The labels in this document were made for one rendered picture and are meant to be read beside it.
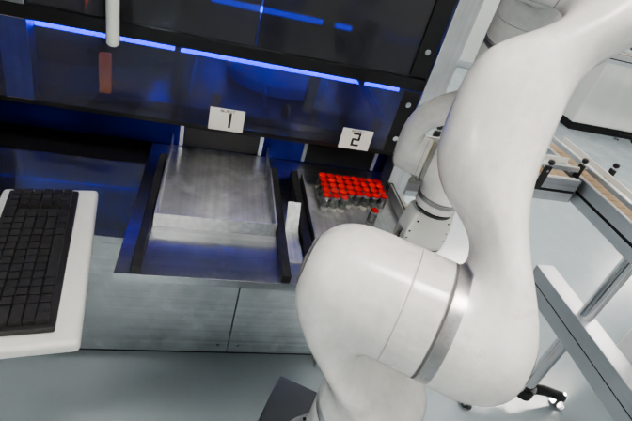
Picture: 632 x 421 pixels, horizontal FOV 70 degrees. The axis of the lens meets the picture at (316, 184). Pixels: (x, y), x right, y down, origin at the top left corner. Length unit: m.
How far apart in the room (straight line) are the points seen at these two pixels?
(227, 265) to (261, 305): 0.67
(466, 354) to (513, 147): 0.18
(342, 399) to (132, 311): 1.20
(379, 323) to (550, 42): 0.29
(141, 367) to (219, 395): 0.30
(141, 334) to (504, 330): 1.42
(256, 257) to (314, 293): 0.55
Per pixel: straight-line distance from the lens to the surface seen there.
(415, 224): 0.92
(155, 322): 1.67
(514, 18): 0.71
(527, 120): 0.45
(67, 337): 0.94
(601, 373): 1.81
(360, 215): 1.18
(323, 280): 0.42
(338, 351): 0.47
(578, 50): 0.48
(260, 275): 0.94
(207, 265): 0.94
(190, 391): 1.80
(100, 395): 1.81
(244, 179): 1.19
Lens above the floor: 1.54
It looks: 32 degrees down
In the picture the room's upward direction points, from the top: 16 degrees clockwise
